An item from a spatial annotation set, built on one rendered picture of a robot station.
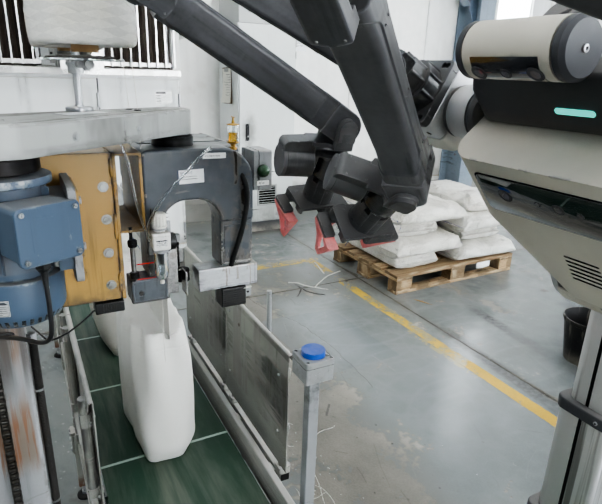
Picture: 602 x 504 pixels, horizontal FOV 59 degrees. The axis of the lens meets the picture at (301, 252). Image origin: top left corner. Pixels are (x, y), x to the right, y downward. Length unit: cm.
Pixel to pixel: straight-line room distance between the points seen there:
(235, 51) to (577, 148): 50
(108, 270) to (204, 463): 77
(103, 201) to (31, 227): 30
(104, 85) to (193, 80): 164
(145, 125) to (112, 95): 279
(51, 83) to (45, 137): 291
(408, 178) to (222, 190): 58
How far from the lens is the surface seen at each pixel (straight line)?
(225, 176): 119
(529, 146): 85
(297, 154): 92
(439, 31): 682
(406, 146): 65
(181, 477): 170
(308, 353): 131
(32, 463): 145
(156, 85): 393
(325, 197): 99
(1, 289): 96
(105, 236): 116
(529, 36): 67
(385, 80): 55
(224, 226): 122
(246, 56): 84
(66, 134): 95
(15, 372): 132
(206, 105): 540
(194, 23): 82
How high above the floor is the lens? 151
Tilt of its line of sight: 19 degrees down
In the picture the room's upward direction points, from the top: 2 degrees clockwise
